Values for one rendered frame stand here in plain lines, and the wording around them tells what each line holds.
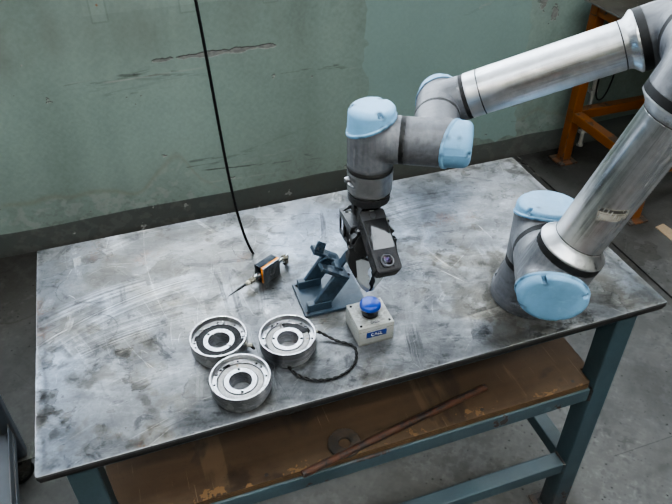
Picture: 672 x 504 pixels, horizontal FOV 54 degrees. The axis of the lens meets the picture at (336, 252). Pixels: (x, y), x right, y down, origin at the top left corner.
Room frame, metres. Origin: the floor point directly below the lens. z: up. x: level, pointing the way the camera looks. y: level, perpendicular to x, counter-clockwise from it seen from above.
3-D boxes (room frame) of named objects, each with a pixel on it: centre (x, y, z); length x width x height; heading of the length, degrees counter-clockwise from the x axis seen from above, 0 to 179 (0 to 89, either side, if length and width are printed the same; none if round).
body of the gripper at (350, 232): (0.93, -0.05, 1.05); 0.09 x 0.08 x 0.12; 19
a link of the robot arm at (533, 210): (1.00, -0.39, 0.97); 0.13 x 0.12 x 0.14; 171
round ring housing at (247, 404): (0.76, 0.17, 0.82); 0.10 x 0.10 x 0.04
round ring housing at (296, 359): (0.85, 0.09, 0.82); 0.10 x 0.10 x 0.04
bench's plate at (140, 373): (1.06, 0.00, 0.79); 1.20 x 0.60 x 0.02; 109
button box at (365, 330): (0.90, -0.07, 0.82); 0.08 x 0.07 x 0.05; 109
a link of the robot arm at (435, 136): (0.92, -0.16, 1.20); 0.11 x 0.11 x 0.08; 81
